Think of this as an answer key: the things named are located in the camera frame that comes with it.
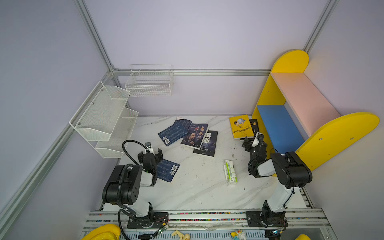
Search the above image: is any yellow object bottom right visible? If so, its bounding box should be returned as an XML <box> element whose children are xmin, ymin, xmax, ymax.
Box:
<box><xmin>295</xmin><ymin>234</ymin><xmax>311</xmax><ymax>240</ymax></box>

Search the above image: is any dark old man cover book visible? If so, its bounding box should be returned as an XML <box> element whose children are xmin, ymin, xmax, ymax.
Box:
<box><xmin>181</xmin><ymin>123</ymin><xmax>209</xmax><ymax>150</ymax></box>

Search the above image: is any blue file near left arm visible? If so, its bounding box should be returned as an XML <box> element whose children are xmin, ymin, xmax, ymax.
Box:
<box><xmin>157</xmin><ymin>160</ymin><xmax>180</xmax><ymax>183</ymax></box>

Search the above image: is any small colourful toy figure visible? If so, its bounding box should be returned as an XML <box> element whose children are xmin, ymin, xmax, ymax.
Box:
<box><xmin>231</xmin><ymin>230</ymin><xmax>247</xmax><ymax>240</ymax></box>

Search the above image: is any white wire wall basket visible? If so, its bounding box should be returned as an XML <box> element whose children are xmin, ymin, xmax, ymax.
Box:
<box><xmin>125</xmin><ymin>65</ymin><xmax>174</xmax><ymax>97</ymax></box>

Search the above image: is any yellow object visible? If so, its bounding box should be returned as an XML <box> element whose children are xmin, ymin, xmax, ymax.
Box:
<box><xmin>82</xmin><ymin>224</ymin><xmax>121</xmax><ymax>240</ymax></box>
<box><xmin>295</xmin><ymin>234</ymin><xmax>311</xmax><ymax>240</ymax></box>

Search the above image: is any dark blue file underneath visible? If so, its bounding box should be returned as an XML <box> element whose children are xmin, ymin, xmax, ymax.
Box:
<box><xmin>174</xmin><ymin>119</ymin><xmax>193</xmax><ymax>131</ymax></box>

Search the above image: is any yellow object bottom left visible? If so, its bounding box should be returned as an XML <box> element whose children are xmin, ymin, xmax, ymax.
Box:
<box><xmin>82</xmin><ymin>224</ymin><xmax>121</xmax><ymax>240</ymax></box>

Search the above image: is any yellow cartoon cover book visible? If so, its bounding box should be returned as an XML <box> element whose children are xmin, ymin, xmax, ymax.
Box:
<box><xmin>229</xmin><ymin>115</ymin><xmax>254</xmax><ymax>139</ymax></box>

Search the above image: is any yellow pink blue bookshelf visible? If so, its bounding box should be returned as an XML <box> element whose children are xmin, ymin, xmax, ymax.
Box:
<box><xmin>252</xmin><ymin>50</ymin><xmax>380</xmax><ymax>171</ymax></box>

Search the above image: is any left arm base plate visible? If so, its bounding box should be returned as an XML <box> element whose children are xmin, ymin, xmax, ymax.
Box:
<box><xmin>127</xmin><ymin>212</ymin><xmax>169</xmax><ymax>229</ymax></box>

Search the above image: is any aluminium front rail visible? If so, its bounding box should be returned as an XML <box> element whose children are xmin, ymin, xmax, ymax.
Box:
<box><xmin>80</xmin><ymin>209</ymin><xmax>337</xmax><ymax>240</ymax></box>

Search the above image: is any blue file near wall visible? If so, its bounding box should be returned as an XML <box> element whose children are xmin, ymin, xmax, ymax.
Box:
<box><xmin>158</xmin><ymin>123</ymin><xmax>188</xmax><ymax>147</ymax></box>

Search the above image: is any black deer cover book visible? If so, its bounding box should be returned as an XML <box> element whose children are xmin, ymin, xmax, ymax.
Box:
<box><xmin>250</xmin><ymin>119</ymin><xmax>259</xmax><ymax>136</ymax></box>

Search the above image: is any white green carton box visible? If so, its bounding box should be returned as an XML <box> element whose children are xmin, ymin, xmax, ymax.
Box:
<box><xmin>224</xmin><ymin>160</ymin><xmax>238</xmax><ymax>185</ymax></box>

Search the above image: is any white mesh two-tier rack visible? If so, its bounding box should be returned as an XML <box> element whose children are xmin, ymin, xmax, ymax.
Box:
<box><xmin>69</xmin><ymin>82</ymin><xmax>139</xmax><ymax>159</ymax></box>

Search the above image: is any black wolf cover book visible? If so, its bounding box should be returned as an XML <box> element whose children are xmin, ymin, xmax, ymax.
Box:
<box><xmin>193</xmin><ymin>130</ymin><xmax>218</xmax><ymax>158</ymax></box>

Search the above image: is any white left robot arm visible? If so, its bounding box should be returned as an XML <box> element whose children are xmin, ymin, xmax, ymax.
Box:
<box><xmin>102</xmin><ymin>140</ymin><xmax>164</xmax><ymax>218</ymax></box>

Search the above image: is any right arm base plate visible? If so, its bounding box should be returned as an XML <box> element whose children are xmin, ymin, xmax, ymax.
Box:
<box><xmin>246</xmin><ymin>211</ymin><xmax>288</xmax><ymax>228</ymax></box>

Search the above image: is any beige toy figure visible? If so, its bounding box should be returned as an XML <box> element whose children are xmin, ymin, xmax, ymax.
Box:
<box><xmin>171</xmin><ymin>231</ymin><xmax>191</xmax><ymax>240</ymax></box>

